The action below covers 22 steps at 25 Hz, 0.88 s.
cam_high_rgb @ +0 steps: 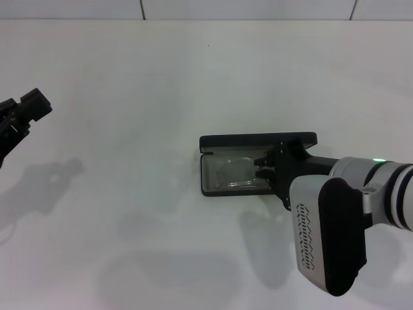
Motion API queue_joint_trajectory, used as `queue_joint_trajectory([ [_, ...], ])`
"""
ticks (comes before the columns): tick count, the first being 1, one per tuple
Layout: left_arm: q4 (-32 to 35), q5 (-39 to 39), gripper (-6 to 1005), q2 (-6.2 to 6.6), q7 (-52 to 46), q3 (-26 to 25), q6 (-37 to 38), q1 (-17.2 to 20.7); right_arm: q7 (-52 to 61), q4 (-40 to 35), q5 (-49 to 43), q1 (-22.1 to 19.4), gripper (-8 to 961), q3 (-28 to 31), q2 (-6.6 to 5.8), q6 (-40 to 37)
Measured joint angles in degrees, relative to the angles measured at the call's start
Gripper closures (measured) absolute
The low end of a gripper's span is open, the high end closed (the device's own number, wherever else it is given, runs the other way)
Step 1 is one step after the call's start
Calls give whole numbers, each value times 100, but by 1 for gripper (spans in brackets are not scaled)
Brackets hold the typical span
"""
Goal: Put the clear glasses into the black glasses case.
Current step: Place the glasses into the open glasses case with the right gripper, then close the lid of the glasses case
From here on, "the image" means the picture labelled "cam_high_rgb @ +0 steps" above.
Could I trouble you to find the clear plastic glasses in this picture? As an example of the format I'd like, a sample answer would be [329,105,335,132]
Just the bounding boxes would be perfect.
[206,156,268,191]

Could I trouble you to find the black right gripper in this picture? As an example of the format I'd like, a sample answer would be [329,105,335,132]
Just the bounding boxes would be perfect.
[252,139,340,211]

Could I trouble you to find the white black wrist camera box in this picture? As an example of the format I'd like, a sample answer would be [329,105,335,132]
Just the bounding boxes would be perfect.
[288,174,370,297]

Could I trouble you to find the black glasses case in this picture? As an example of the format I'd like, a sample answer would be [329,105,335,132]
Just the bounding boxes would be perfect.
[199,130,319,198]

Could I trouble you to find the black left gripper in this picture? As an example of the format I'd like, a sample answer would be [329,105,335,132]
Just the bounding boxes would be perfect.
[0,87,54,171]

